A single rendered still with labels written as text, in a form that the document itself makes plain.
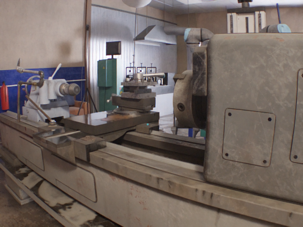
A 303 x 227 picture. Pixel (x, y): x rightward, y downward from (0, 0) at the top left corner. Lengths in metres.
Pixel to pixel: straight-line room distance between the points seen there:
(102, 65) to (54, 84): 3.94
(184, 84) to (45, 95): 1.17
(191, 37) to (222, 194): 1.41
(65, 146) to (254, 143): 0.87
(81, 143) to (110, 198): 0.30
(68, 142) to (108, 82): 4.53
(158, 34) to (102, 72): 1.88
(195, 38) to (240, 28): 0.46
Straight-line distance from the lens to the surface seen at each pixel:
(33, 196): 1.71
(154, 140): 1.38
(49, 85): 1.87
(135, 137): 1.47
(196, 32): 1.97
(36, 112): 1.97
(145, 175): 0.96
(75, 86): 1.70
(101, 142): 1.23
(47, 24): 5.84
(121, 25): 7.28
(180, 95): 0.98
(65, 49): 6.00
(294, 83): 0.71
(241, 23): 2.22
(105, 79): 5.67
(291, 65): 0.71
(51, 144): 1.26
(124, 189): 1.12
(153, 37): 6.38
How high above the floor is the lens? 1.21
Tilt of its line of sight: 10 degrees down
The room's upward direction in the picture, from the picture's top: straight up
